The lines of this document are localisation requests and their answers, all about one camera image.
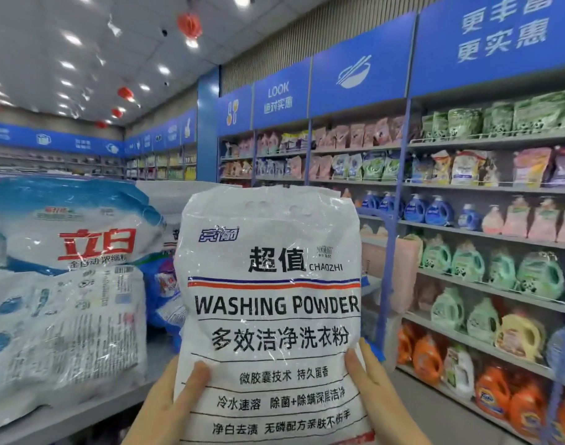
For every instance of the large red paper lantern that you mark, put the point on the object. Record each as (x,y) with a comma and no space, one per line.
(190,26)

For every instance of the blue pillar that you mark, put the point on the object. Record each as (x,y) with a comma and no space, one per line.
(208,134)

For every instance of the wall shelf of detergent bottles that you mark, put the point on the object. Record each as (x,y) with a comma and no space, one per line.
(468,264)

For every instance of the blue wall sign band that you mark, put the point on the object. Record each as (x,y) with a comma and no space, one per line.
(50,139)

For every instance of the rows of small red lanterns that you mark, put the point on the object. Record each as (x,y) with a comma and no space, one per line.
(125,92)

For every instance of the blue wall shelving unit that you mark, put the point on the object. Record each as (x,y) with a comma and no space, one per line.
(366,69)

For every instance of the white ceiling spotlight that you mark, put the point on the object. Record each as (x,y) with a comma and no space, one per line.
(113,27)

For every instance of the person's right hand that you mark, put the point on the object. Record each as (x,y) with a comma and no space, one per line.
(389,408)

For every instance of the person's left hand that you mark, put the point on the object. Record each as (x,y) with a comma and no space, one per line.
(166,412)

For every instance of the rows of round ceiling lights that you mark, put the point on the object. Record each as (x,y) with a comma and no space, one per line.
(72,39)

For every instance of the grey metal shelf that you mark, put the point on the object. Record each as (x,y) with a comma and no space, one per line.
(115,398)

